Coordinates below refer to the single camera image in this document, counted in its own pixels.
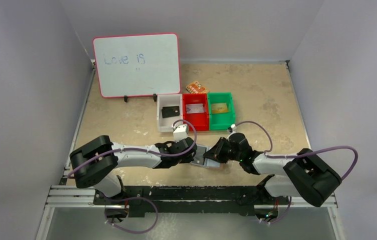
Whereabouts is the green plastic bin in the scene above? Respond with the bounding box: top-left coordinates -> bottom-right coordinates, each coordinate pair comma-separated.
207,92 -> 236,131

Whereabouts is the white plastic bin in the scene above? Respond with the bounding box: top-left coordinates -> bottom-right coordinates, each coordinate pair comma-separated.
156,94 -> 183,133

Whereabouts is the red plastic bin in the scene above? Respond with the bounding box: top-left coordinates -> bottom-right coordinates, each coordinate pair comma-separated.
182,93 -> 210,131

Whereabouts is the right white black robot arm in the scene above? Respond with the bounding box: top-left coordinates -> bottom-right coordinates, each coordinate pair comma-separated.
204,133 -> 342,207

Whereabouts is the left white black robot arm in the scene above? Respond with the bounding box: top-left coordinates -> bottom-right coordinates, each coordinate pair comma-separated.
67,135 -> 198,198

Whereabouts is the black credit card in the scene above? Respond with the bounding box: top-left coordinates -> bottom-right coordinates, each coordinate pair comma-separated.
161,105 -> 180,119

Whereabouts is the gold credit card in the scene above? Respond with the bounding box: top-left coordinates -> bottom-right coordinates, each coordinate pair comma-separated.
210,102 -> 229,114

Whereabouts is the silver credit card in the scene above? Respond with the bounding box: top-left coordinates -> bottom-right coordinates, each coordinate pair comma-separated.
185,103 -> 205,114

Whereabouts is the orange spiral notebook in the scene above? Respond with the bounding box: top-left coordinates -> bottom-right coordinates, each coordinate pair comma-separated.
185,81 -> 210,94

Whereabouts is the pink framed whiteboard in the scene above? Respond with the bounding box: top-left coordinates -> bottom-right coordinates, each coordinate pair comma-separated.
92,32 -> 181,98

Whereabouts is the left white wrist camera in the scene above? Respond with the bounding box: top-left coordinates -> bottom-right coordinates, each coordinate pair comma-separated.
172,124 -> 188,142

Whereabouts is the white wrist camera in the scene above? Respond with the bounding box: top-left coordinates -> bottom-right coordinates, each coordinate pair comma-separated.
172,124 -> 188,142
227,124 -> 237,134

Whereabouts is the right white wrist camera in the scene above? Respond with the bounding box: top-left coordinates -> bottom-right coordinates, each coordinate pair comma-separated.
227,124 -> 237,134

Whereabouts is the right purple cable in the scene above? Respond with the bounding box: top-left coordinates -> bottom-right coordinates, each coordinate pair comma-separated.
231,120 -> 359,226

